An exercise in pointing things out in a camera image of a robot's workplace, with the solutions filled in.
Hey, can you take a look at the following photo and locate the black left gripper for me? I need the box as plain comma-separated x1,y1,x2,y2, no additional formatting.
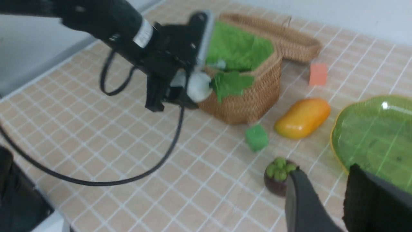
144,11,215,112

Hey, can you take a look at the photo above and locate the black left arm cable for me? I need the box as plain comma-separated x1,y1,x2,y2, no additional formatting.
0,48,186,187

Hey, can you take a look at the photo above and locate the woven wicker basket lid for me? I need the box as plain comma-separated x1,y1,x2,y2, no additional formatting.
219,13,323,63

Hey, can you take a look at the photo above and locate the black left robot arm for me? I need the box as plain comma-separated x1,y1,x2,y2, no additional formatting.
0,0,215,112

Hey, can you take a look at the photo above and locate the dark purple mangosteen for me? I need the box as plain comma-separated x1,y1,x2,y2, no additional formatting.
264,157,299,197

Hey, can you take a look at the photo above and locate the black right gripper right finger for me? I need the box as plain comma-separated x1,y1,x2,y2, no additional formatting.
343,164,412,232

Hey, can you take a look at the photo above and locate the beige checked tablecloth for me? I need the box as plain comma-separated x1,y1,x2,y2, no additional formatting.
1,17,411,232

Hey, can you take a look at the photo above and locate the green glass leaf plate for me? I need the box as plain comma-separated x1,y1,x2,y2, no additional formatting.
329,94,412,193

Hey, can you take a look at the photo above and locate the white radish with leaves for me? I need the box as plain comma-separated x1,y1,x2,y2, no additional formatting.
187,72,255,103

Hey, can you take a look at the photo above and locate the orange foam cube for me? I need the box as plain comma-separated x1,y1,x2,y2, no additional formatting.
309,63,328,86

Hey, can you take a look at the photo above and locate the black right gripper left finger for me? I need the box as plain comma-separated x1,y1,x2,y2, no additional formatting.
285,168,342,232

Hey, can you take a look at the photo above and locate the woven wicker basket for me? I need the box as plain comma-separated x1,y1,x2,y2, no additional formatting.
197,20,283,125

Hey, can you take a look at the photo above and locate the green foam cube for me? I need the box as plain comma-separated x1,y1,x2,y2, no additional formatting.
245,124,269,152

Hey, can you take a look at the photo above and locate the yellow orange mango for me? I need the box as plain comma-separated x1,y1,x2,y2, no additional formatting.
274,98,331,140

